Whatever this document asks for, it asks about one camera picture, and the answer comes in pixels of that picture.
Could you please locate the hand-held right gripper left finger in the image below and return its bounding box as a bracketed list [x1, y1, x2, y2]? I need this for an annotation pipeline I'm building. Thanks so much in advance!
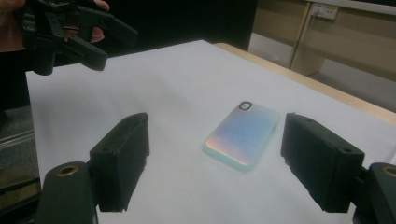
[88, 112, 150, 213]

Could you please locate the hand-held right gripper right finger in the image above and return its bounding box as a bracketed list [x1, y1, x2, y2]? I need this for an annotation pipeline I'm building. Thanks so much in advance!
[279, 112, 366, 214]

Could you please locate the iridescent phone case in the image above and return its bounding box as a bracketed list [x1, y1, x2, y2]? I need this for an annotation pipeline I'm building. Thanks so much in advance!
[202, 101, 281, 173]

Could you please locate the wooden cabinet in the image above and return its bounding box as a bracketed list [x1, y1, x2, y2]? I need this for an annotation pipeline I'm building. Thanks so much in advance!
[248, 0, 396, 82]

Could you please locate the metal floor rail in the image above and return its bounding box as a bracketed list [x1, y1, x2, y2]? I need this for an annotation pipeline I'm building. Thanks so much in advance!
[0, 130, 35, 151]

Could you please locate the white socket cable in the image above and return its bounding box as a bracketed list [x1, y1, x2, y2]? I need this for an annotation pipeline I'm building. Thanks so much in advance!
[289, 12, 316, 69]

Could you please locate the white wall socket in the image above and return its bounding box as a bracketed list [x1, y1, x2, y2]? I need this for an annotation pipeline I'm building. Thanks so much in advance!
[311, 3, 340, 21]

